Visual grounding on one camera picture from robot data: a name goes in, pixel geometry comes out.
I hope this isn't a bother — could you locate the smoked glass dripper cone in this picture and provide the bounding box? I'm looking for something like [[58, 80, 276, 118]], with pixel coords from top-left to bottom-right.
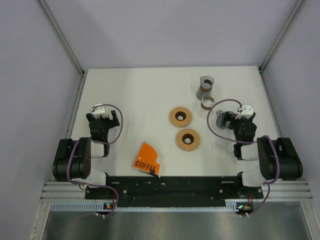
[[216, 110, 235, 130]]

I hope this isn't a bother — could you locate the clear glass carafe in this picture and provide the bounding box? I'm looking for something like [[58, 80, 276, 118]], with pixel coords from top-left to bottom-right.
[[200, 93, 216, 118]]

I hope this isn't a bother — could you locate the orange coffee filter pack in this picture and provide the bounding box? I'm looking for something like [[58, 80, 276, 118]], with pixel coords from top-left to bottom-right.
[[133, 142, 161, 177]]

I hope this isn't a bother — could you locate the wooden dripper ring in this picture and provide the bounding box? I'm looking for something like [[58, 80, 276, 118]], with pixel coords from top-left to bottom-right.
[[169, 106, 193, 128], [176, 128, 201, 152]]

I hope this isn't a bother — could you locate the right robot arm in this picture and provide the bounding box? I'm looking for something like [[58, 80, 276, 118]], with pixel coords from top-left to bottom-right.
[[216, 110, 303, 198]]

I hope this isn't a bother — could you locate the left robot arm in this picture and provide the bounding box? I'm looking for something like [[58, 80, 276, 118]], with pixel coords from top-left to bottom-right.
[[52, 110, 120, 199]]

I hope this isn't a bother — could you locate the clear glass dripper cone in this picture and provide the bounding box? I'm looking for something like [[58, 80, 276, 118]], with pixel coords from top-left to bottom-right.
[[212, 139, 234, 156]]

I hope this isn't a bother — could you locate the grey glass carafe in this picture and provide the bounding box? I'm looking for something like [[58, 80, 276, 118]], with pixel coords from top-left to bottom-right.
[[196, 75, 215, 100]]

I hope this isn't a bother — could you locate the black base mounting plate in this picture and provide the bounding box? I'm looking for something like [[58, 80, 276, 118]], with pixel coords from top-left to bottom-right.
[[85, 176, 264, 208]]

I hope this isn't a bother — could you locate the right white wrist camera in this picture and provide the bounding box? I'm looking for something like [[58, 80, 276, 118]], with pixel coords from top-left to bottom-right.
[[235, 104, 254, 120]]

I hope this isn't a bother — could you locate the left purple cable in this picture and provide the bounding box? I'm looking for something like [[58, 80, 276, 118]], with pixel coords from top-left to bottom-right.
[[55, 103, 124, 218]]

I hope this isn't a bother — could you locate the purple cable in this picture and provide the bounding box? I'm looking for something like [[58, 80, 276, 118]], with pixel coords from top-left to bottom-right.
[[207, 98, 280, 218], [55, 103, 124, 218]]

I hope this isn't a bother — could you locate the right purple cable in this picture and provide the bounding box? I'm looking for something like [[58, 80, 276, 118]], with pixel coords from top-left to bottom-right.
[[207, 98, 280, 218]]

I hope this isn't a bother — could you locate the aluminium frame rail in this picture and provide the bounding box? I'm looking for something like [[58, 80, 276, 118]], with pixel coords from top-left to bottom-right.
[[40, 180, 313, 202]]

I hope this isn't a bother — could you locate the grey cable duct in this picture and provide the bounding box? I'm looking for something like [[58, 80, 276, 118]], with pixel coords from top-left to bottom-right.
[[50, 199, 253, 214]]

